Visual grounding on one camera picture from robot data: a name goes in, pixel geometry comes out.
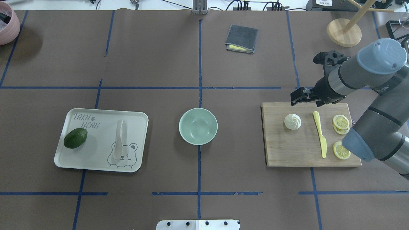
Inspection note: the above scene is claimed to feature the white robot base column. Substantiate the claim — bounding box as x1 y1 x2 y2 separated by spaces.
156 219 241 230

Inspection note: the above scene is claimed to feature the grey folded cloth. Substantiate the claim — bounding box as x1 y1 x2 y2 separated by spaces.
225 25 259 54

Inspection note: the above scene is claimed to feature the aluminium frame post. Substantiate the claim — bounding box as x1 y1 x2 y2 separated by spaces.
192 0 208 15

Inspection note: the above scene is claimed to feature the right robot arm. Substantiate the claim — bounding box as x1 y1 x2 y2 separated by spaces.
290 38 409 179

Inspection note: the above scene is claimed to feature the wooden mug tree stand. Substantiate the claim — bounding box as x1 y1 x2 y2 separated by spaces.
326 0 394 48

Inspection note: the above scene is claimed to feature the green avocado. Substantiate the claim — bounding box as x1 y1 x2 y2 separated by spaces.
63 128 88 149

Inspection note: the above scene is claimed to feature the green ceramic bowl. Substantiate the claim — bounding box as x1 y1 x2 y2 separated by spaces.
179 108 219 145

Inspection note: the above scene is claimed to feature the pink bowl of ice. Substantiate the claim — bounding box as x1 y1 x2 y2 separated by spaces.
0 1 20 45

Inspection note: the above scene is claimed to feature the glass rack tray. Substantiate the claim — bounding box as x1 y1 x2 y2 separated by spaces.
386 17 409 49

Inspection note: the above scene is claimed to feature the cream bear tray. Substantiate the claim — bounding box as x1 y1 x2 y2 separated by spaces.
54 108 149 173

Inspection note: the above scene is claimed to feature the wooden cutting board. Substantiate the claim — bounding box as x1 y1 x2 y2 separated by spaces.
261 102 362 167

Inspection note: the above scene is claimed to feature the yellow plastic knife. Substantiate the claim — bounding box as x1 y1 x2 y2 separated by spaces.
313 111 327 159

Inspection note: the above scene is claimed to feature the lemon slice pair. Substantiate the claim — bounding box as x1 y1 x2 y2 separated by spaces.
332 114 350 135

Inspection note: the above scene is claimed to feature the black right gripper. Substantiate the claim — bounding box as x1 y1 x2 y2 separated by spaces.
290 50 349 106

